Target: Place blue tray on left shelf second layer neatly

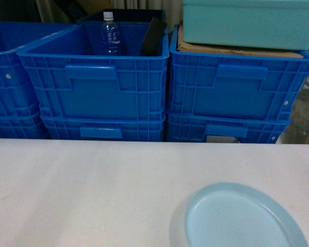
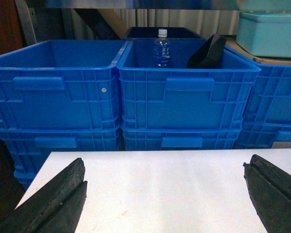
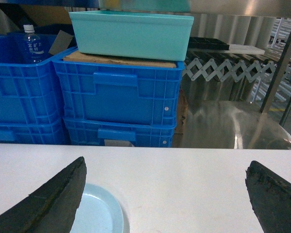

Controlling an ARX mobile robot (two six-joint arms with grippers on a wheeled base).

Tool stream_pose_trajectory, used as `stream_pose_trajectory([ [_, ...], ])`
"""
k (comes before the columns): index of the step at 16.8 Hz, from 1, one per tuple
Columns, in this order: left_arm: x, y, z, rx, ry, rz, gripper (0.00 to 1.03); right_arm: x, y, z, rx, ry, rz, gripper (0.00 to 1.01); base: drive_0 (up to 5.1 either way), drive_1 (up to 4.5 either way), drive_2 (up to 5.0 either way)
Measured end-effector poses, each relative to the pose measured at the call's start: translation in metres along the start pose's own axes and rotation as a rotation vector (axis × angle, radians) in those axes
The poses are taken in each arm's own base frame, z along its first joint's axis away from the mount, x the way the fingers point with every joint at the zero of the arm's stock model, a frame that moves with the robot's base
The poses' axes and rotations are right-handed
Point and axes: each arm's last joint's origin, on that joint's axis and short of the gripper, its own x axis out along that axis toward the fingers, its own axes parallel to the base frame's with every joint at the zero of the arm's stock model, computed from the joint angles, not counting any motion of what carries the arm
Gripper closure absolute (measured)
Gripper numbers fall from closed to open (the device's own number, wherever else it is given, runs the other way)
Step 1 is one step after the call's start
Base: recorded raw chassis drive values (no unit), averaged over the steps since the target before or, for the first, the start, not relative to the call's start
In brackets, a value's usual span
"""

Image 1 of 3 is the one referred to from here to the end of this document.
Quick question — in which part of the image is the light blue round tray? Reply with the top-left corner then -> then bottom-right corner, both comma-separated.
184,183 -> 308,246

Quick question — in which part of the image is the blue crate centre lower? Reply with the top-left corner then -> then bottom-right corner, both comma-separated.
40,108 -> 166,142

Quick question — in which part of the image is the blue crate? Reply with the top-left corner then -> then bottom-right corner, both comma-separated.
40,108 -> 166,142
166,113 -> 290,144
166,26 -> 309,121
0,112 -> 50,139
0,22 -> 71,117
18,23 -> 169,122

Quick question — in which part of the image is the black flat panel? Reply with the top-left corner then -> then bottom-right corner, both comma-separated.
140,17 -> 167,57

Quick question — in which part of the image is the brown cardboard sheet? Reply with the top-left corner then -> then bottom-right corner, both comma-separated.
177,25 -> 304,59

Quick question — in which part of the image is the blue crate centre upper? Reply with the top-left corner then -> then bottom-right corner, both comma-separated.
18,23 -> 169,122

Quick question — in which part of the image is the clear water bottle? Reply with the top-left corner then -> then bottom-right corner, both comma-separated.
100,11 -> 122,56

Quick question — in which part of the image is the blue crate right lower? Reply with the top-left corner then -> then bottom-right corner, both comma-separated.
166,113 -> 290,144

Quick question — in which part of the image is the blue crate right upper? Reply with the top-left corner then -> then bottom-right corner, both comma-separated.
166,26 -> 309,121

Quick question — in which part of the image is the blue crate left lower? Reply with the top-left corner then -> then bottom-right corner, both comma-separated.
0,112 -> 50,139

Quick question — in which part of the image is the blue crate left upper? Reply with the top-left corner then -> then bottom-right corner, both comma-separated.
0,22 -> 71,117

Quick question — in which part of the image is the teal plastic tub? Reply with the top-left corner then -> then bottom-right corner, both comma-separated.
183,1 -> 309,50

